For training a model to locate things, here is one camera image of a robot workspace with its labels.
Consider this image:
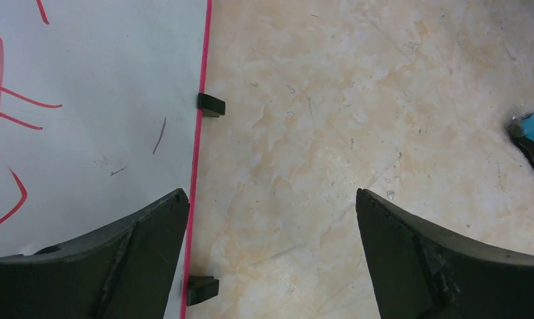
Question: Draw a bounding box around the black whiteboard clip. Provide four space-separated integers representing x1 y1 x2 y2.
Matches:
186 276 220 306
197 93 226 118

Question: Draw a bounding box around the white whiteboard with red rim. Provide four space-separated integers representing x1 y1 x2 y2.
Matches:
0 1 210 318

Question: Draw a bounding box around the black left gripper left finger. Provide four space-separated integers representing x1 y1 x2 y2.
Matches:
0 189 189 318

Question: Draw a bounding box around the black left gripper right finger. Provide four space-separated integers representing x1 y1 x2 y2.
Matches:
355 189 534 318

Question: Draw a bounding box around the black whiteboard clip lower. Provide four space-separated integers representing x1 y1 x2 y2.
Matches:
186 276 220 306

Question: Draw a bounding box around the black whiteboard clip upper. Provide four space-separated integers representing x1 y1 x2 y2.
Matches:
197 93 226 118

